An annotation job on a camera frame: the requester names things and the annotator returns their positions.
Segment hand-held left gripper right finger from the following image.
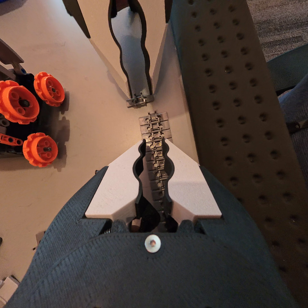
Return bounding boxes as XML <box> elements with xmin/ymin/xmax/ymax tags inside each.
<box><xmin>162</xmin><ymin>138</ymin><xmax>222</xmax><ymax>222</ymax></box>

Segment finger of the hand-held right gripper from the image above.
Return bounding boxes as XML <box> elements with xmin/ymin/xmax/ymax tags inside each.
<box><xmin>78</xmin><ymin>0</ymin><xmax>133</xmax><ymax>99</ymax></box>
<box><xmin>138</xmin><ymin>0</ymin><xmax>170</xmax><ymax>95</ymax></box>

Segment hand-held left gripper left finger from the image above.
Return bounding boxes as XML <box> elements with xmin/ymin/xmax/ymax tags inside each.
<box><xmin>85</xmin><ymin>139</ymin><xmax>146</xmax><ymax>220</ymax></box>

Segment single grey track link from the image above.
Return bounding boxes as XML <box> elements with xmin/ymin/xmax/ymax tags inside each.
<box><xmin>125</xmin><ymin>92</ymin><xmax>155</xmax><ymax>108</ymax></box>
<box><xmin>32</xmin><ymin>230</ymin><xmax>47</xmax><ymax>251</ymax></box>

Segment grey toy track chain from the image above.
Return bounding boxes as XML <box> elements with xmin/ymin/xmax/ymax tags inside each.
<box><xmin>139</xmin><ymin>111</ymin><xmax>174</xmax><ymax>232</ymax></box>

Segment black perforated panel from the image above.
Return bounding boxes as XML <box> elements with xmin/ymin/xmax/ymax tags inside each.
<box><xmin>169</xmin><ymin>0</ymin><xmax>308</xmax><ymax>308</ymax></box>

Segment grey orange toy block vehicle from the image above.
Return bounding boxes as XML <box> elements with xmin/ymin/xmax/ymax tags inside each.
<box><xmin>0</xmin><ymin>38</ymin><xmax>66</xmax><ymax>168</ymax></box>

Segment teal chair seat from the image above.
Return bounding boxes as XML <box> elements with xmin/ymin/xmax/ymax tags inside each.
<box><xmin>267</xmin><ymin>44</ymin><xmax>308</xmax><ymax>93</ymax></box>

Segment light grey curved block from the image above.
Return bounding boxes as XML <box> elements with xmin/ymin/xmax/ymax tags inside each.
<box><xmin>0</xmin><ymin>276</ymin><xmax>20</xmax><ymax>304</ymax></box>

